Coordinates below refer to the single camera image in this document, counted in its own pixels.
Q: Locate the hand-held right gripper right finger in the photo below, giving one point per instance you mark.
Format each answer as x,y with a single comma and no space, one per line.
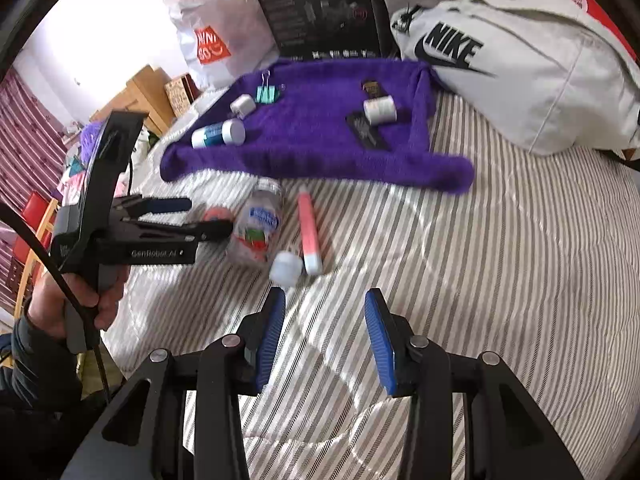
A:
380,345

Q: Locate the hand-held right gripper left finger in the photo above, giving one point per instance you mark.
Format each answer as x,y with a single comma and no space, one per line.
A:
270,340

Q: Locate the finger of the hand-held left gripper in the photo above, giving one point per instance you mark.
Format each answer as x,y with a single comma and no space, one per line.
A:
170,205
200,232

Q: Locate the small blue jar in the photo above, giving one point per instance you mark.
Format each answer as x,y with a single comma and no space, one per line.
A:
217,214

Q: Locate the white and blue bottle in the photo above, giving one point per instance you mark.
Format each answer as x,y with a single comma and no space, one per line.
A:
217,135

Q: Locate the white charger plug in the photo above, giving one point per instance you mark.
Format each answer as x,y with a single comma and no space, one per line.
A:
243,106

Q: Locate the green binder clips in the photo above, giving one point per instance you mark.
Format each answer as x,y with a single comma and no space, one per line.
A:
267,92

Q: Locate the white cream jar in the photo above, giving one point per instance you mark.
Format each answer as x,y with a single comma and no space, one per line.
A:
380,111

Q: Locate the black and gold box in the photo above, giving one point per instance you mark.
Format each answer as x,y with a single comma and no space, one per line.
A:
372,90

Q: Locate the person's left forearm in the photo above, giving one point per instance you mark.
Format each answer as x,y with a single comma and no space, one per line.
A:
35,365

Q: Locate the person's left hand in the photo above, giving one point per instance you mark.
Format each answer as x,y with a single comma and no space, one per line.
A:
47,305

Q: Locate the purple plush toy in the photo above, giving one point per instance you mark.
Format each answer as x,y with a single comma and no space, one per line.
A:
91,142

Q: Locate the clear candy bottle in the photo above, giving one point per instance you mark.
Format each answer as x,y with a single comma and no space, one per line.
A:
257,225

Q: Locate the wooden headboard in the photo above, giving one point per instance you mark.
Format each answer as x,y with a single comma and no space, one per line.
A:
142,95

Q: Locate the red striped curtain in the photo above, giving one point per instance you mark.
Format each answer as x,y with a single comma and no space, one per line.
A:
30,135

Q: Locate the patterned notebook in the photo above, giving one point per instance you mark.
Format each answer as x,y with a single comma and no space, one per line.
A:
177,95

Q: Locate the red wooden chair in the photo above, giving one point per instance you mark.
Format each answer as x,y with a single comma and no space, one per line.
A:
32,240

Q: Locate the pink tube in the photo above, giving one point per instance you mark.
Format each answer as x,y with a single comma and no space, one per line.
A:
310,230

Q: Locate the purple towel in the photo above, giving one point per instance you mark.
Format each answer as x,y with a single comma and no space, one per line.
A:
310,160

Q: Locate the white plastic shopping bag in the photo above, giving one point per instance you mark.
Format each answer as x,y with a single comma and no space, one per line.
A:
225,20

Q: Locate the black headset box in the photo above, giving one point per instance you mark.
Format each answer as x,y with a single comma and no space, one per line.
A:
320,10

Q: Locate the grey waist bag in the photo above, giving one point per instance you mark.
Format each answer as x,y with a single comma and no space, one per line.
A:
540,75

